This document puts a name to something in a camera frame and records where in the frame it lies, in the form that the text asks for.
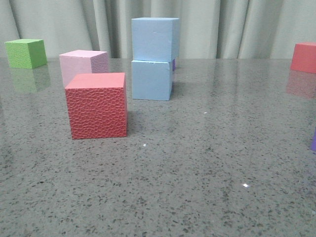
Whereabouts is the light blue foam cube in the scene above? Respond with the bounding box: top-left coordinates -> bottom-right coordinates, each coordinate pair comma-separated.
131,60 -> 173,101

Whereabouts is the purple foam cube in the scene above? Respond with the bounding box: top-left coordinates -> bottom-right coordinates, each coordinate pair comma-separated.
172,59 -> 176,71

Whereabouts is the red textured foam cube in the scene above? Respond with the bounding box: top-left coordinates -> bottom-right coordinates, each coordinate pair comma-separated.
65,73 -> 127,139

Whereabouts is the pink foam cube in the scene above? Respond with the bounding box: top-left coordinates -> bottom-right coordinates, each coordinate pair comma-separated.
59,50 -> 109,87

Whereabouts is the grey curtain backdrop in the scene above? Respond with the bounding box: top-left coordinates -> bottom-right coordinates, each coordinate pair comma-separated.
0,0 -> 316,59

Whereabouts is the green foam cube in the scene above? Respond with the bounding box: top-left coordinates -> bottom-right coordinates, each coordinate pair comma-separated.
4,39 -> 47,69

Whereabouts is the red cube at far right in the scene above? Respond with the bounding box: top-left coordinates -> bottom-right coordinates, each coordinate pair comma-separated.
290,42 -> 316,74

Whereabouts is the purple cube at right edge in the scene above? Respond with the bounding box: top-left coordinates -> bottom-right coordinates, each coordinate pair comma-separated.
311,130 -> 316,151

